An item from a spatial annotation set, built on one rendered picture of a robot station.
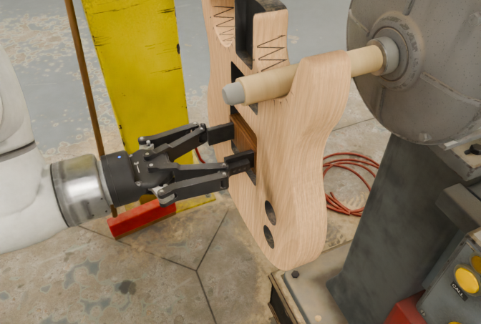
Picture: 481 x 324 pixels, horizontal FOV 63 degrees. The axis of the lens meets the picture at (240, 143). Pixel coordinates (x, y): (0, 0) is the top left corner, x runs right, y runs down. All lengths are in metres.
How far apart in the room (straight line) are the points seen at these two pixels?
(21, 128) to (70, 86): 2.30
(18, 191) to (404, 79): 0.48
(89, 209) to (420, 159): 0.58
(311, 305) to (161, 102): 0.88
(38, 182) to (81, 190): 0.05
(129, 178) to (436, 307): 0.45
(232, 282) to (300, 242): 1.18
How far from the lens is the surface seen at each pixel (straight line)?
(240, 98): 0.42
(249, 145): 0.57
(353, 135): 2.32
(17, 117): 0.52
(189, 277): 1.71
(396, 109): 0.56
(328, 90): 0.39
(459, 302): 0.60
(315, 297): 1.35
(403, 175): 0.86
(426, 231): 0.87
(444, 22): 0.49
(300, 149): 0.45
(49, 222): 0.55
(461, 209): 0.67
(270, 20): 0.48
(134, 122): 1.54
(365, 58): 0.49
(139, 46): 1.38
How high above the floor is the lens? 1.51
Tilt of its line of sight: 44 degrees down
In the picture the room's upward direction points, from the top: straight up
